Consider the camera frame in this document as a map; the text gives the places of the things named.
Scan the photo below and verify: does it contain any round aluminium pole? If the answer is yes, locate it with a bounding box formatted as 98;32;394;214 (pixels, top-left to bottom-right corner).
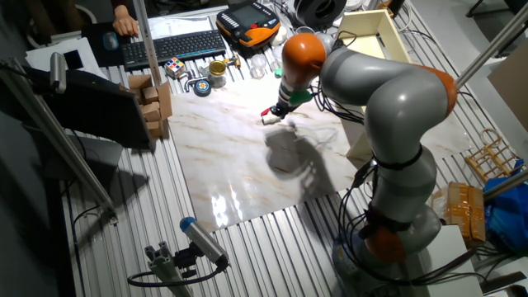
455;2;528;90
482;168;528;203

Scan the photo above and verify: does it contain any white paper black square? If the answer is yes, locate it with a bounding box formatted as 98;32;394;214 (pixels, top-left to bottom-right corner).
25;36;108;79

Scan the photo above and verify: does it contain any frosted plastic cup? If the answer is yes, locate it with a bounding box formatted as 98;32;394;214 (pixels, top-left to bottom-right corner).
249;53;268;80
270;44;285;72

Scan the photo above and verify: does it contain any rubik's cube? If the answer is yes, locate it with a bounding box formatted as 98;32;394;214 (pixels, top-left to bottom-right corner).
164;56;186;80

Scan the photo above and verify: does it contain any white valve red handle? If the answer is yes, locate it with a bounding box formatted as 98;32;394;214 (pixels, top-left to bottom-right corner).
260;107;283;126

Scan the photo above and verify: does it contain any marble pattern board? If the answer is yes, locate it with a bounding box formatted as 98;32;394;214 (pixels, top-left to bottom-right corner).
167;76;474;234

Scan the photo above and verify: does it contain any black filament spool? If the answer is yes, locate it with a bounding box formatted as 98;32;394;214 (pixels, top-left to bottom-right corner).
293;0;348;31

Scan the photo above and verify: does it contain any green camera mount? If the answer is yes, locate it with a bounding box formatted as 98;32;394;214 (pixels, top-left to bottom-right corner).
273;67;314;106

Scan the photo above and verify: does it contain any brass pipe fitting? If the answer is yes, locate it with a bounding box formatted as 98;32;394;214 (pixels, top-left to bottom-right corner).
222;53;243;70

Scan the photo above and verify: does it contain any black flat panel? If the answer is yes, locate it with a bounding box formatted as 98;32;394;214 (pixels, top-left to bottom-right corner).
20;65;157;152

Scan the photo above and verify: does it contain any black camera cable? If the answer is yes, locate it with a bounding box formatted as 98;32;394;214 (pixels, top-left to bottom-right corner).
126;255;230;288

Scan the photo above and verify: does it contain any black puck blue logo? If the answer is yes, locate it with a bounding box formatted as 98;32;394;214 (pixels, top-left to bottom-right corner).
193;78;213;98

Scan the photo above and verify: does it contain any black keyboard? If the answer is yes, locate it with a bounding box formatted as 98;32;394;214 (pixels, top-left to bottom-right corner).
120;29;228;71

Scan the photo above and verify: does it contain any glass jar gold lid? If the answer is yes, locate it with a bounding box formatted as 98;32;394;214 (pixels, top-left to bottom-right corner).
207;59;228;90

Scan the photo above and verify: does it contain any silver bar camera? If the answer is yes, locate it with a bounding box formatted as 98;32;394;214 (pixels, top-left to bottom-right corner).
49;51;68;95
179;216;230;269

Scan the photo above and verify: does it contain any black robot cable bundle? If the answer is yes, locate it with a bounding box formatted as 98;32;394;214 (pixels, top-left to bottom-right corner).
309;76;475;290

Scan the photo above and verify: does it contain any person hand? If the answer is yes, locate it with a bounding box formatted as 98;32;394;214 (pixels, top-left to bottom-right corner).
111;4;140;38

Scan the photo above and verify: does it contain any white printed paper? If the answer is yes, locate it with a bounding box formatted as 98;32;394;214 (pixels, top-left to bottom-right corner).
146;15;214;40

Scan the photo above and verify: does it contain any grey computer mouse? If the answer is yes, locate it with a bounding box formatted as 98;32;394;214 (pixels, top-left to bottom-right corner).
101;31;120;52

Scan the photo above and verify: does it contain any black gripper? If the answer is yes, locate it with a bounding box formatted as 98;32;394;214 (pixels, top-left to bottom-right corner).
270;97;299;124

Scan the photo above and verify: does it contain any blue bag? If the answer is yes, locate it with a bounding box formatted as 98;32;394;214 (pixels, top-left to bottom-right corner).
483;158;528;255

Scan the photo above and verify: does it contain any short aluminium profile stub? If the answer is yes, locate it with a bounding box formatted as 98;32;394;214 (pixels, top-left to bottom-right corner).
144;241;195;297

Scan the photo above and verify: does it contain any black orange teach pendant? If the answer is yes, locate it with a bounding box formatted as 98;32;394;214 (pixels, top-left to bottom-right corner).
215;0;282;50

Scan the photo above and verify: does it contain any white rounded plastic object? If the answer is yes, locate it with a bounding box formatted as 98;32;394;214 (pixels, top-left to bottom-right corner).
270;25;289;47

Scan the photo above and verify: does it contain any brown taped package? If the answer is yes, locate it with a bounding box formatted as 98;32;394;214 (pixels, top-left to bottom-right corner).
431;181;488;248

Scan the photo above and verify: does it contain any brown cardboard sheet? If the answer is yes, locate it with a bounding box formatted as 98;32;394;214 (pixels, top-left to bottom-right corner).
486;39;528;120

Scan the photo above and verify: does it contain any black mouse pad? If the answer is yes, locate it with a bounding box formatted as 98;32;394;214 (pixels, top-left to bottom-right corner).
80;21;125;69

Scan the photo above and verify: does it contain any chrome faucet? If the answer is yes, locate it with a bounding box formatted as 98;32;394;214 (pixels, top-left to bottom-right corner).
182;68;209;92

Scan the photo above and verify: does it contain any wooden rack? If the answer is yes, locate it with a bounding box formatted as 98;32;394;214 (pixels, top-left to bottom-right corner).
464;128;524;186

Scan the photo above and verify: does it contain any long aluminium beam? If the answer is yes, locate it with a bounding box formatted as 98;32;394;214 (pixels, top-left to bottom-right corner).
0;57;120;226

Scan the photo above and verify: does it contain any aluminium profile post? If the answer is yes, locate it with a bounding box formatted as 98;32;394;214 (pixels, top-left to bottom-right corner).
131;0;163;87

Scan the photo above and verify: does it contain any wooden blocks stack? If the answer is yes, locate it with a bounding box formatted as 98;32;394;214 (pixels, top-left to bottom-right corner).
119;73;174;139

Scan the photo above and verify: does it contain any cream wooden shelf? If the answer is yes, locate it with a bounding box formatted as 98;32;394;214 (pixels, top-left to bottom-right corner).
336;8;413;169

